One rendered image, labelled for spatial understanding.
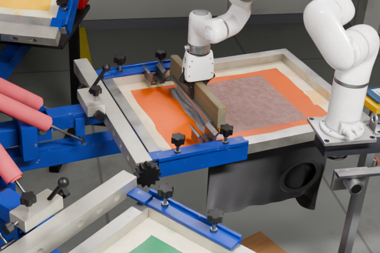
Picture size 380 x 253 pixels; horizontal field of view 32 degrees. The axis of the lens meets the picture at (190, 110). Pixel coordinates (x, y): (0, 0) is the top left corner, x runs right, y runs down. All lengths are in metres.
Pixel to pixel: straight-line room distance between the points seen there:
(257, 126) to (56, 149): 0.67
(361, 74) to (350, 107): 0.10
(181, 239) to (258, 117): 0.68
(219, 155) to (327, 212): 1.52
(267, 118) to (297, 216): 1.20
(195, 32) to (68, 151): 0.56
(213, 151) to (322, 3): 0.58
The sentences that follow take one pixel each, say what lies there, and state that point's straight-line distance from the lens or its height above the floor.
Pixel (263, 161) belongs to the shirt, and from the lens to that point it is 2.26.
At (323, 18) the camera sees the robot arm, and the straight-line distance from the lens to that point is 1.73.
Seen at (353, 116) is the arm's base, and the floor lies 1.20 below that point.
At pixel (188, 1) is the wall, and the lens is 5.29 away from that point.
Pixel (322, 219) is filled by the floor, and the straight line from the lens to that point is 3.43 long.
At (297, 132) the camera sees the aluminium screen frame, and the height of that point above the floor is 0.99.
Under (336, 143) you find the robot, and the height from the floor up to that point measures 1.13.
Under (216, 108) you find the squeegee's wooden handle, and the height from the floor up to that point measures 1.08.
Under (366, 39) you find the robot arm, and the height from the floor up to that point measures 1.44.
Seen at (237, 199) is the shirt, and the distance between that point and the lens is 2.32.
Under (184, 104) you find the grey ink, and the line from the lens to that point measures 2.33.
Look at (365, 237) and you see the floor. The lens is 3.39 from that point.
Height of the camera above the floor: 2.13
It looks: 31 degrees down
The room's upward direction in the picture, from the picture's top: 4 degrees clockwise
